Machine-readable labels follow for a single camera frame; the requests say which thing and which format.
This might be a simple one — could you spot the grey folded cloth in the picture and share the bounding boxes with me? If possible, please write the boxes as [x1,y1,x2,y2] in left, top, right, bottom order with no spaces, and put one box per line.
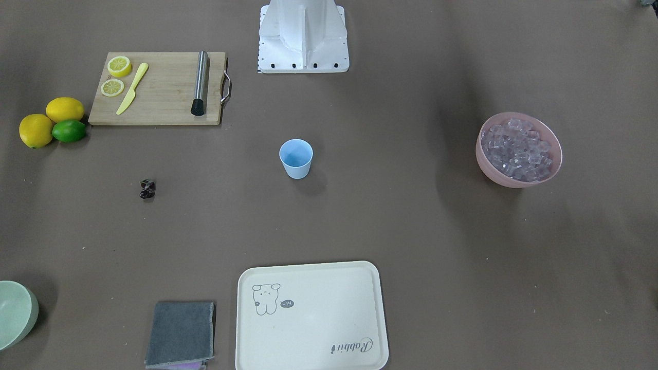
[145,301,215,369]

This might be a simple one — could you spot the yellow plastic knife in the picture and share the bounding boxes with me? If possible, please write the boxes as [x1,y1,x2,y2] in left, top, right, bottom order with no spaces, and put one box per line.
[115,63,150,115]

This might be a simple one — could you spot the yellow lemon rear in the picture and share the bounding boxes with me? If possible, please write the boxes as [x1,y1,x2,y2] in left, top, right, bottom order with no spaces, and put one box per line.
[46,97,85,123]

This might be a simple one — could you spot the steel muddler black tip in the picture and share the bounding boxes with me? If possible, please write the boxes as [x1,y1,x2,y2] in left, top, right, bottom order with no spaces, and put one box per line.
[190,51,210,117]

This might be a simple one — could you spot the mint green bowl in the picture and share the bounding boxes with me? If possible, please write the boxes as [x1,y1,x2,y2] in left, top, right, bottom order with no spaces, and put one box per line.
[1,281,39,351]

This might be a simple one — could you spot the pink bowl of ice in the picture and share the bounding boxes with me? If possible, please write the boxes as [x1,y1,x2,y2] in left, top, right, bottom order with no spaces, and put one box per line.
[476,112,562,188]

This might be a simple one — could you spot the cream rabbit tray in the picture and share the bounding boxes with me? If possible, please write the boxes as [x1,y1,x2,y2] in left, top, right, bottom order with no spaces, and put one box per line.
[235,261,389,369]

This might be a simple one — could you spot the light blue plastic cup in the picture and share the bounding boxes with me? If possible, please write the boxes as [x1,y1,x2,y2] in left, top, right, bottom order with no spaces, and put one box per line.
[278,139,314,179]

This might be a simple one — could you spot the lemon half upper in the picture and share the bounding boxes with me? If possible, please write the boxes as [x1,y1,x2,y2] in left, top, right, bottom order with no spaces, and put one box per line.
[106,55,132,78]

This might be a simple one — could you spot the bamboo cutting board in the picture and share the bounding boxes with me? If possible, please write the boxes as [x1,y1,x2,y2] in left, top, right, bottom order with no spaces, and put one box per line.
[88,51,230,126]

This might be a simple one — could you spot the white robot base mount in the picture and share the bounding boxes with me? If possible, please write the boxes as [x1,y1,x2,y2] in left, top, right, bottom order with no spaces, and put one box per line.
[257,1,350,73]

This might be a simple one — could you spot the green lime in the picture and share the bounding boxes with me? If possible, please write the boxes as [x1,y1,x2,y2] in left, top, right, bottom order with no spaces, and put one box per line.
[51,119,86,143]

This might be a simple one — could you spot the lemon slice lower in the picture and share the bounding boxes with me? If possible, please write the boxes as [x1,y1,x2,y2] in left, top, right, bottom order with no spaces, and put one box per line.
[100,78,125,98]

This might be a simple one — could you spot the dark red cherries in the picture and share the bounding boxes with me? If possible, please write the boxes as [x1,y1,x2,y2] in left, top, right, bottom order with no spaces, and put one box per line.
[139,179,157,200]

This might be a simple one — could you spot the yellow lemon front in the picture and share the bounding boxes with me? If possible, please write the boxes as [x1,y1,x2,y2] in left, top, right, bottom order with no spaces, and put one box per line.
[19,114,54,149]

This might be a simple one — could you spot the yellow lemon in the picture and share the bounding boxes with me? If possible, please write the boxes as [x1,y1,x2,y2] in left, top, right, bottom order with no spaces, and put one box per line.
[19,114,54,149]
[46,97,85,123]

